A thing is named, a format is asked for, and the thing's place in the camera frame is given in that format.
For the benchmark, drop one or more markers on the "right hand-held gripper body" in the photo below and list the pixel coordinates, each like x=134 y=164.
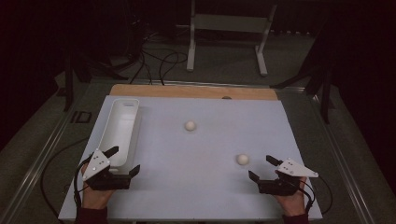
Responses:
x=277 y=187

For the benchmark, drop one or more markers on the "person's left hand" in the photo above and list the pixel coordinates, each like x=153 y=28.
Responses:
x=95 y=199

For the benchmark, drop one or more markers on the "black floor bracket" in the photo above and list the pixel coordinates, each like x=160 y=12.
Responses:
x=81 y=117

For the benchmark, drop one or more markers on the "black metal stand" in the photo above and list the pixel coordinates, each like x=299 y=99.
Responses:
x=69 y=90
x=325 y=99

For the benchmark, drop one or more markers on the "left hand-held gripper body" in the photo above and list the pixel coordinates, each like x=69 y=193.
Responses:
x=109 y=182

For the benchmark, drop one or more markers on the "white plastic bin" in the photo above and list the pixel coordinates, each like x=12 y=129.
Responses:
x=120 y=130

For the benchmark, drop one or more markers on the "white metal stand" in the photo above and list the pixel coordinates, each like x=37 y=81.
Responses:
x=230 y=23

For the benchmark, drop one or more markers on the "white ball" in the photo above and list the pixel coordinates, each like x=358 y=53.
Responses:
x=242 y=159
x=190 y=126

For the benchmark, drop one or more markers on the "person's right hand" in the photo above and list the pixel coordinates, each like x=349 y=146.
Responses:
x=292 y=203

